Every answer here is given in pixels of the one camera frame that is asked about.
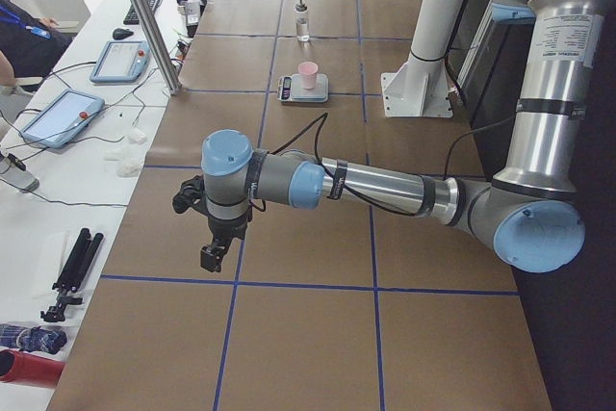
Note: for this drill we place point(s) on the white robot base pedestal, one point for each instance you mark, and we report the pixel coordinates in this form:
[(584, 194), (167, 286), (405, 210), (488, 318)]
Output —
[(420, 87)]

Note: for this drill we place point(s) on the aluminium frame post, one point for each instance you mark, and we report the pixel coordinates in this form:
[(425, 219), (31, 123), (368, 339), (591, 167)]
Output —
[(157, 45)]

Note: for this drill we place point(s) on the red cylinder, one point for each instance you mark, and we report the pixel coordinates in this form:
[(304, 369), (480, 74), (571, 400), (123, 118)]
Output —
[(27, 369)]

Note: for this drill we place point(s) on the near blue teach pendant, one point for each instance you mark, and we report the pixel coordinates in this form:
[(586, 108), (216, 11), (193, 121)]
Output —
[(63, 119)]

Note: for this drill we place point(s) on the blue teach pendant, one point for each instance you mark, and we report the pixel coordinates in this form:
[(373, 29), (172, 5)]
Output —
[(63, 119), (120, 62)]

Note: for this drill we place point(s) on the far blue teach pendant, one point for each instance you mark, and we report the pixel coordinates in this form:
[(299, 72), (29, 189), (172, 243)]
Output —
[(120, 62)]

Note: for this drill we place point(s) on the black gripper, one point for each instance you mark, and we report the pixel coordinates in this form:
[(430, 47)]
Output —
[(225, 229)]

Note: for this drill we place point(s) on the silver digital kitchen scale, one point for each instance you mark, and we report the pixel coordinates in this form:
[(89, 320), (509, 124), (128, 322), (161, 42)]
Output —
[(290, 90)]

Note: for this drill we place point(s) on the person in black shirt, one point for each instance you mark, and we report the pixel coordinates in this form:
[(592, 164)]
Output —
[(30, 46)]

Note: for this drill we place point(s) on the pink paper cup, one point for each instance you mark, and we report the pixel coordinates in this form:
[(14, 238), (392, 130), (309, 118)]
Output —
[(308, 72)]

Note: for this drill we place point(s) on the black computer mouse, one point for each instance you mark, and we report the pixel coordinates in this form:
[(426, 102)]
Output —
[(122, 33)]

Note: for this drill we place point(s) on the glass sauce bottle steel cap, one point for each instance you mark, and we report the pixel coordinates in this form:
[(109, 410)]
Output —
[(302, 32)]

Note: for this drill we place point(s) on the crumpled white tissue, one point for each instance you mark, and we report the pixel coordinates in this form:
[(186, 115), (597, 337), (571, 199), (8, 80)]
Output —
[(128, 161)]

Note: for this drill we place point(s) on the clear water bottle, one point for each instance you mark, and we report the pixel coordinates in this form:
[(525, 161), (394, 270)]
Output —
[(15, 173)]

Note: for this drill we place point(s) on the black folded tripod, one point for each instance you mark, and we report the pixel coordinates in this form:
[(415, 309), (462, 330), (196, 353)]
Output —
[(73, 274)]

